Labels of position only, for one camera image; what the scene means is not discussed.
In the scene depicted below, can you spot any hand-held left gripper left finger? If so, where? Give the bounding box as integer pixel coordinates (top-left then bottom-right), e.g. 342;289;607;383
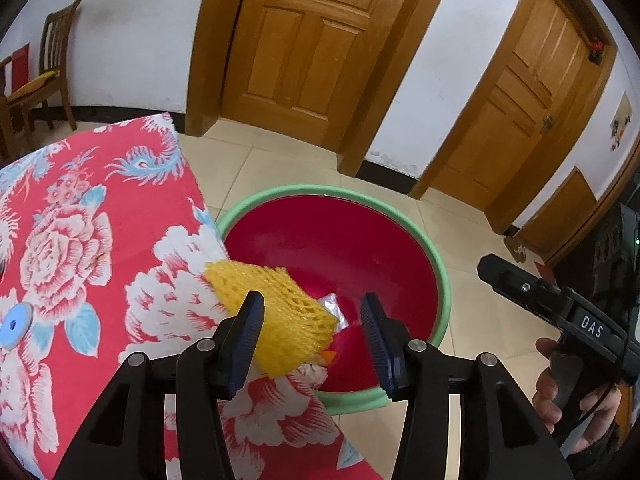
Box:
52;290;266;480

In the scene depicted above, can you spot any yellow seat cushion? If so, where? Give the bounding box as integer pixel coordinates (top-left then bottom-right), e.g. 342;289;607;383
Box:
6;71;58;98

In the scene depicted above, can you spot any clear plastic bag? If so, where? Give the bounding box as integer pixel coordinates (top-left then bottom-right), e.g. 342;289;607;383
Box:
320;292;353;333

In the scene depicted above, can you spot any wooden chair with cushion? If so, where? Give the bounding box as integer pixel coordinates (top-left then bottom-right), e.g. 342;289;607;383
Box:
5;0;83;133

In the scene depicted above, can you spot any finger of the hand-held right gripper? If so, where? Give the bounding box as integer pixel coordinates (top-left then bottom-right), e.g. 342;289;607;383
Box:
476;254;573;326

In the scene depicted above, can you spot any red basin with green rim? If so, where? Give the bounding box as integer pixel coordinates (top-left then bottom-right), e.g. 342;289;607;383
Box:
215;185;453;416

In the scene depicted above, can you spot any red floral tablecloth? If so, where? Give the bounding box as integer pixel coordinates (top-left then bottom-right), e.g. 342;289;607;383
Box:
0;112;386;480

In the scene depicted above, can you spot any wooden door frame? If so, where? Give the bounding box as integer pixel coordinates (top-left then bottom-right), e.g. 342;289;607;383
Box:
185;0;461;178
407;0;618;233

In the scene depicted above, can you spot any person's right hand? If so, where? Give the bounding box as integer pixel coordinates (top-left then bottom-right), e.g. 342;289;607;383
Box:
531;337;623;461

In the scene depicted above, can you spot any wall sticker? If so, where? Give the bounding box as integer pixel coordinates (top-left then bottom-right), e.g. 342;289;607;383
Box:
609;91;633;150

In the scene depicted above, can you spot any wooden panel door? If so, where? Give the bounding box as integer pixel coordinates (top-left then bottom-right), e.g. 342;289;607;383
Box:
442;0;596;211
220;0;396;148

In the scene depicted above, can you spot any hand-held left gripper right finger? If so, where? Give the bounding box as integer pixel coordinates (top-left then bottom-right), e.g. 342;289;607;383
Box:
360;292;576;480

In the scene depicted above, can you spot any small yellow foam net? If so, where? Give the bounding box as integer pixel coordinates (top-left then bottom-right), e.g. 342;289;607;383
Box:
204;259;337;380

